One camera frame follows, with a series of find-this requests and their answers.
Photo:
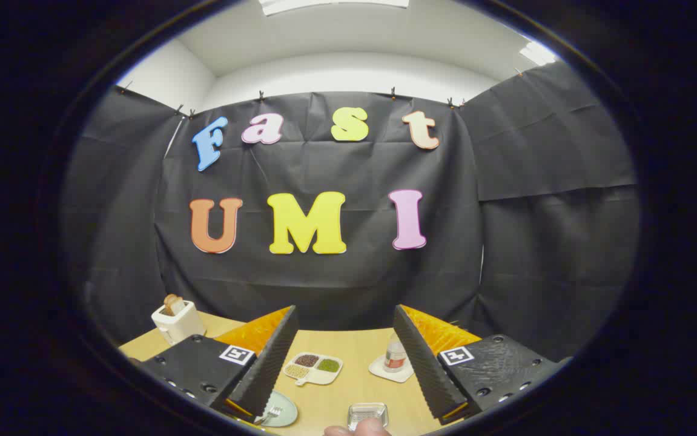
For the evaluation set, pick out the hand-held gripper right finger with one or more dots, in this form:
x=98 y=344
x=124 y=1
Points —
x=424 y=369

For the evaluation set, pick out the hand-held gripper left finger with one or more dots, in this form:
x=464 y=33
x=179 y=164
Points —
x=269 y=369

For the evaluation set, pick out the yellow soybeans pile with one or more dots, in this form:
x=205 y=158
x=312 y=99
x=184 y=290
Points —
x=297 y=370

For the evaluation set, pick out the clear water bottle red cap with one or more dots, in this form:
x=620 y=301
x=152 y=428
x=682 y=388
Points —
x=394 y=357

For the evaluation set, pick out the dark red beans pile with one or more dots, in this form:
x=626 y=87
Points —
x=307 y=361

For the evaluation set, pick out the white square coaster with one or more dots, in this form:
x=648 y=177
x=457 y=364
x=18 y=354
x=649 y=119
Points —
x=384 y=370

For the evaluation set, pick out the pale green plate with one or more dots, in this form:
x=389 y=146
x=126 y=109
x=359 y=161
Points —
x=284 y=412

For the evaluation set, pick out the white divided dish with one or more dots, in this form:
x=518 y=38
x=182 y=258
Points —
x=324 y=376

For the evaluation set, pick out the green beans pile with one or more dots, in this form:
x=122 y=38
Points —
x=328 y=365

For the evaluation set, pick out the metal perforated tray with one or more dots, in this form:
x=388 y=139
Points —
x=367 y=413

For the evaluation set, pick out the white toaster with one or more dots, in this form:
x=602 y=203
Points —
x=181 y=327

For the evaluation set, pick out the toast bread slice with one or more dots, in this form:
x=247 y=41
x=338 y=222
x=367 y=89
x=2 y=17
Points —
x=172 y=304

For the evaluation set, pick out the row of black cloth clips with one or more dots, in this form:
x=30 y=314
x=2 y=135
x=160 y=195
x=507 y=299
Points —
x=393 y=92

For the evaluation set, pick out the small ceiling light panel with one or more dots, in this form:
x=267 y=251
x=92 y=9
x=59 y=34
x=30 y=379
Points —
x=538 y=53

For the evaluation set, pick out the long ceiling light panel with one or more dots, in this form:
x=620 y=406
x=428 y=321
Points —
x=330 y=5

